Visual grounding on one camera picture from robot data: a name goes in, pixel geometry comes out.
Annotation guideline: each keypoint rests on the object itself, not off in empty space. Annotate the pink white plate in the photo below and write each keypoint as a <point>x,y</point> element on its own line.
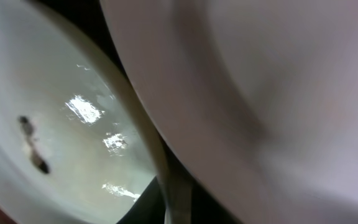
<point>257,99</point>

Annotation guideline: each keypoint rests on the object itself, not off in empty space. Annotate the white plate front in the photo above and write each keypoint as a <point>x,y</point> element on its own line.
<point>76,145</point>

